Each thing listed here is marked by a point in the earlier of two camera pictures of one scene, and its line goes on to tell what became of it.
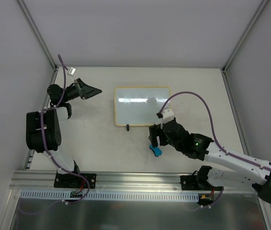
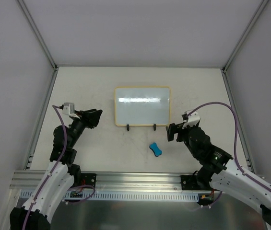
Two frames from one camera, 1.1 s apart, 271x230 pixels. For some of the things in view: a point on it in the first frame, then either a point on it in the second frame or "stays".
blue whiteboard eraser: (156, 150) stays
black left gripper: (80, 88) to (87, 118)
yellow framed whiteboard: (139, 106) stays
